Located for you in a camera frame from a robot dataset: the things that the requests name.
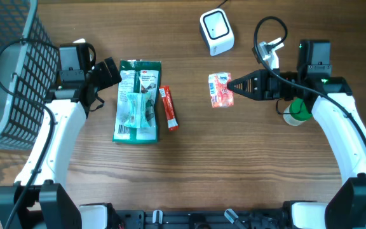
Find red tissue pack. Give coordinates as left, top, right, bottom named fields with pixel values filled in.
left=208, top=72, right=234, bottom=108

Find green lid glass jar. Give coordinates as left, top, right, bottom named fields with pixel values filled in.
left=283, top=99, right=313, bottom=127

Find green white glove package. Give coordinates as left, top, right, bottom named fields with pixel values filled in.
left=112, top=60, right=161, bottom=144

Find red stick sachet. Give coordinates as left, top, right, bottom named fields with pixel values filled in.
left=159, top=86, right=179, bottom=131

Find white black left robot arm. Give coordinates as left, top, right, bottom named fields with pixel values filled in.
left=0, top=42, right=121, bottom=228

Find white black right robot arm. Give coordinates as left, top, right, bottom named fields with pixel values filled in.
left=227, top=39, right=366, bottom=228

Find white barcode scanner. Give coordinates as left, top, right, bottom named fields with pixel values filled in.
left=200, top=8, right=234, bottom=56

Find grey plastic mesh basket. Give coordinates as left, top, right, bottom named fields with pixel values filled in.
left=0, top=1, right=60, bottom=150

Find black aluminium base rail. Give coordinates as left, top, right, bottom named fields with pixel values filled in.
left=114, top=209, right=290, bottom=229

